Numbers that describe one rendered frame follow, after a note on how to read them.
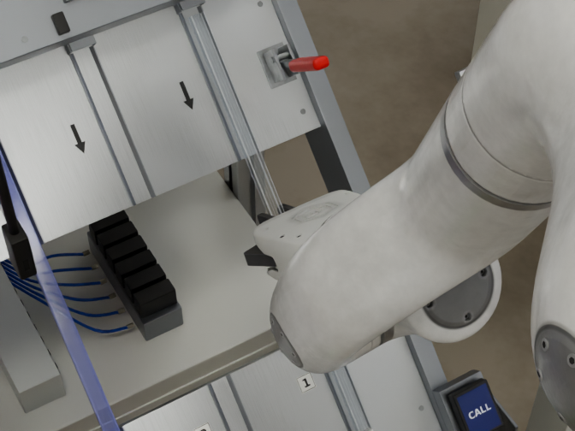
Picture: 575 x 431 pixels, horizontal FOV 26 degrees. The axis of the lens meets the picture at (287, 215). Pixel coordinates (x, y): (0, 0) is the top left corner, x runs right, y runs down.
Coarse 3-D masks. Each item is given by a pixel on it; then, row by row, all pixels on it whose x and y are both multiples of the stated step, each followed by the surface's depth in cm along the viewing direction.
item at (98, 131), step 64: (256, 0) 118; (64, 64) 112; (128, 64) 114; (192, 64) 116; (256, 64) 118; (0, 128) 110; (64, 128) 112; (128, 128) 114; (192, 128) 116; (256, 128) 118; (64, 192) 112; (128, 192) 113; (0, 256) 110
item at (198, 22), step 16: (192, 16) 114; (208, 32) 115; (208, 48) 115; (208, 64) 115; (224, 64) 115; (224, 80) 115; (224, 96) 115; (240, 112) 116; (240, 128) 116; (240, 144) 116; (256, 144) 116; (256, 160) 116; (256, 176) 116; (272, 192) 117; (272, 208) 117; (336, 384) 119; (352, 384) 119; (352, 400) 119; (352, 416) 119
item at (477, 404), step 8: (472, 392) 120; (480, 392) 120; (488, 392) 120; (464, 400) 120; (472, 400) 120; (480, 400) 120; (488, 400) 120; (464, 408) 120; (472, 408) 120; (480, 408) 120; (488, 408) 120; (464, 416) 120; (472, 416) 120; (480, 416) 120; (488, 416) 120; (496, 416) 121; (472, 424) 120; (480, 424) 120; (488, 424) 120; (496, 424) 121
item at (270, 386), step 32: (384, 352) 122; (224, 384) 116; (256, 384) 117; (288, 384) 118; (320, 384) 120; (384, 384) 122; (416, 384) 123; (160, 416) 114; (192, 416) 115; (224, 416) 116; (256, 416) 117; (288, 416) 118; (320, 416) 119; (384, 416) 122; (416, 416) 123
